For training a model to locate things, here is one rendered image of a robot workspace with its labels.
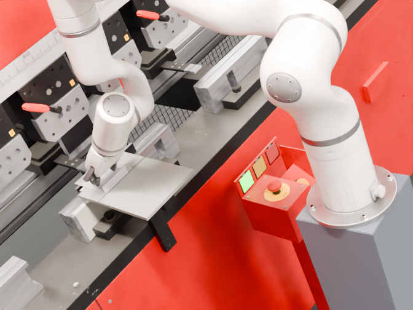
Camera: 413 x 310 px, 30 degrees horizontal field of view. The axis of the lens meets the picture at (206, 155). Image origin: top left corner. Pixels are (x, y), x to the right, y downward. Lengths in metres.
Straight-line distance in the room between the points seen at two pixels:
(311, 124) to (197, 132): 0.84
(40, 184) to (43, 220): 1.64
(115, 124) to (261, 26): 0.43
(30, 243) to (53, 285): 1.79
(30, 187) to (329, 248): 0.93
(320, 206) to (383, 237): 0.14
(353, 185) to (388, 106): 1.31
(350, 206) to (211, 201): 0.66
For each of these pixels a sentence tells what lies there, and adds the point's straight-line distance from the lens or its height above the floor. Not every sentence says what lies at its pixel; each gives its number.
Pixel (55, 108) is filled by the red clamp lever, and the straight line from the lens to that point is 1.84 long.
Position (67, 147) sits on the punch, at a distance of 1.96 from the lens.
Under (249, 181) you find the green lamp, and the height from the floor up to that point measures 0.80.
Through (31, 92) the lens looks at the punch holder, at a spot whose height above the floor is 1.31.
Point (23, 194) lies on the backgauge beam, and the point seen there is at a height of 0.96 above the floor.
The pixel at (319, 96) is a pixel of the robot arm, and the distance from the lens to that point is 1.35.
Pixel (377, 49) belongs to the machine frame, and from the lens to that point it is 2.72.
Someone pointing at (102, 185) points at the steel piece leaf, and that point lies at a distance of 1.98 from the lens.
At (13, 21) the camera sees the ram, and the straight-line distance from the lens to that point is 1.81.
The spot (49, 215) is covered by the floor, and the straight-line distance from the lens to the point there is 3.88.
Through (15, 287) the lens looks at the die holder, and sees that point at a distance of 1.95.
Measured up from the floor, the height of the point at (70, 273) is 0.87.
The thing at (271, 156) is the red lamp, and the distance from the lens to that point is 2.16.
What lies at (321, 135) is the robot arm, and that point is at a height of 1.21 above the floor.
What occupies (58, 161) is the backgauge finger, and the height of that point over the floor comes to 1.00.
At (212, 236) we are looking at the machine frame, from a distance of 2.19.
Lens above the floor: 2.05
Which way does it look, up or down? 33 degrees down
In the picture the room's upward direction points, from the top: 24 degrees counter-clockwise
